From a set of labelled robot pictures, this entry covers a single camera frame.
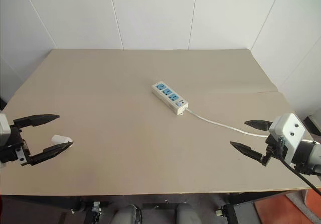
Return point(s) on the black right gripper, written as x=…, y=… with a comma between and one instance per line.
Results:
x=274, y=148

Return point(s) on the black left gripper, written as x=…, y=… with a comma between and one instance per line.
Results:
x=10, y=146

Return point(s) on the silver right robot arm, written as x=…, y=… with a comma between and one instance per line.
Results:
x=313, y=155

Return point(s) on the small white object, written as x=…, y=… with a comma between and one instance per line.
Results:
x=59, y=139

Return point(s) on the white power strip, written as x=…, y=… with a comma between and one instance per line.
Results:
x=170, y=97

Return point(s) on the dark box with white top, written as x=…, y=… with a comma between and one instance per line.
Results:
x=313, y=124

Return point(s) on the table caster wheel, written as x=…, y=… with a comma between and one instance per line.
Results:
x=96, y=207
x=219, y=212

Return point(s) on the grey rounded shape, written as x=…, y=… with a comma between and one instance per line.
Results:
x=186, y=214
x=129, y=215

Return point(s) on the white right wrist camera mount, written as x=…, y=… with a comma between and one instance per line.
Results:
x=288, y=127

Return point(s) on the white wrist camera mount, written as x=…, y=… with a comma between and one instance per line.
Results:
x=3, y=124
x=288, y=127

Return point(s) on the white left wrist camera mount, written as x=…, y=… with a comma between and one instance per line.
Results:
x=3, y=124

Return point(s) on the black table frame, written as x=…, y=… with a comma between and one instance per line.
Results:
x=155, y=199

